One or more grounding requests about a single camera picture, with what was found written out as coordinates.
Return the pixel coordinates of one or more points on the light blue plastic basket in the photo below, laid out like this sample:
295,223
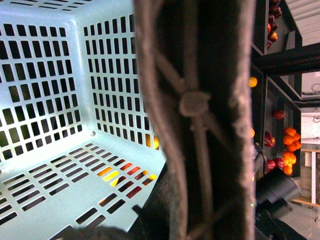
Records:
76,147

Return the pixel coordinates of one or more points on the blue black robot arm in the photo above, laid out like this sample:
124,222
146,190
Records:
273,191

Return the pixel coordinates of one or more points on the pile of orange tangerines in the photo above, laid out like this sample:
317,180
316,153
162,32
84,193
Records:
291,141

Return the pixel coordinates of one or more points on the dark wooden produce stand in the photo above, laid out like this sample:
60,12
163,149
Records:
279,62

